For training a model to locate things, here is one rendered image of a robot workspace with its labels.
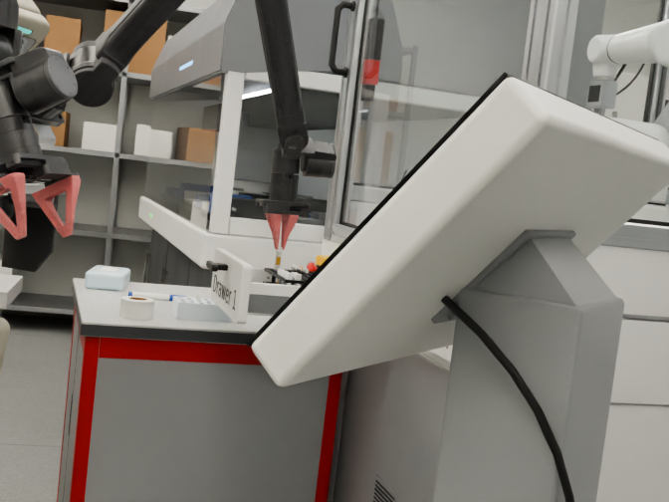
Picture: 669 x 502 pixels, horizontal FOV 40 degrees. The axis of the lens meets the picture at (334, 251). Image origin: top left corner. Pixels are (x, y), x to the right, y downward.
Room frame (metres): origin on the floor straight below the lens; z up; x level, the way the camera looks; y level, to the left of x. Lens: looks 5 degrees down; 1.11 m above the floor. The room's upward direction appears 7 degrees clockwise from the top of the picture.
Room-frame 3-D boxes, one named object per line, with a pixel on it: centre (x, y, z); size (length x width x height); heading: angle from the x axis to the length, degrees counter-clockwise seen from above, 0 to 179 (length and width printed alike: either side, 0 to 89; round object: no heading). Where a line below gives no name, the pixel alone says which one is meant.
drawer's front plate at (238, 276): (1.80, 0.20, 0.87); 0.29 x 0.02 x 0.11; 18
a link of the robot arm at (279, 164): (1.85, 0.11, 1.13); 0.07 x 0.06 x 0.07; 105
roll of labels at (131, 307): (1.93, 0.41, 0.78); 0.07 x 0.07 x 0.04
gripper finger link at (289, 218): (1.85, 0.12, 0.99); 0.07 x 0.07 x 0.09; 17
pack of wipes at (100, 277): (2.32, 0.57, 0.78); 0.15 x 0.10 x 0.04; 6
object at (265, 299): (1.86, 0.00, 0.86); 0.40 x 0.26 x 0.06; 108
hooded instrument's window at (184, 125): (3.63, 0.11, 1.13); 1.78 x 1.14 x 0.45; 18
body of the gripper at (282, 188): (1.85, 0.12, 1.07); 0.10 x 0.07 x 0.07; 107
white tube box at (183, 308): (2.02, 0.28, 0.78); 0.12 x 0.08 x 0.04; 108
